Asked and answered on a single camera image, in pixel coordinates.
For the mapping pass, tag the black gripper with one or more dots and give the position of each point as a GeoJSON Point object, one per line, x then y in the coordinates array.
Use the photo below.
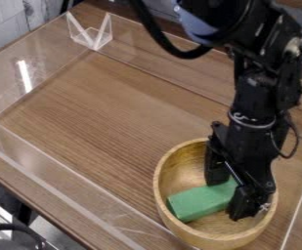
{"type": "Point", "coordinates": [240, 151]}

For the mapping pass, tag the green rectangular block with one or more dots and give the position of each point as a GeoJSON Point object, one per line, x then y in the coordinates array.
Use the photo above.
{"type": "Point", "coordinates": [196, 202]}

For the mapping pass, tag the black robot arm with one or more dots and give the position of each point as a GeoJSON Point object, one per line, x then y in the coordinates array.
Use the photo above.
{"type": "Point", "coordinates": [261, 38]}

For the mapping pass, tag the light wooden bowl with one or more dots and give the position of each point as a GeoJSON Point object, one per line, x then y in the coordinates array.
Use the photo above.
{"type": "Point", "coordinates": [213, 232]}

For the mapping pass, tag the clear acrylic tray wall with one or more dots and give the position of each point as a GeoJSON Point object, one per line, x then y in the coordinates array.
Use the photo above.
{"type": "Point", "coordinates": [76, 205]}

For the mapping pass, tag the clear acrylic corner bracket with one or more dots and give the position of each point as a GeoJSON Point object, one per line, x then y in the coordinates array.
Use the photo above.
{"type": "Point", "coordinates": [91, 37]}

